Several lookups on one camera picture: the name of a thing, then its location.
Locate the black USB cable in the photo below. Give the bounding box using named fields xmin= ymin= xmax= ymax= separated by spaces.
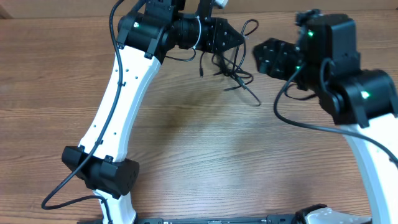
xmin=212 ymin=19 xmax=262 ymax=107

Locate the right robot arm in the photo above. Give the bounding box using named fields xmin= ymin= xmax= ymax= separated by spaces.
xmin=253 ymin=9 xmax=397 ymax=223

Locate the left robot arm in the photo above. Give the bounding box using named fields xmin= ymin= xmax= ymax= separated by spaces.
xmin=62 ymin=0 xmax=244 ymax=223

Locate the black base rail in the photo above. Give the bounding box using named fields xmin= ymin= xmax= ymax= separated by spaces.
xmin=76 ymin=203 xmax=373 ymax=224

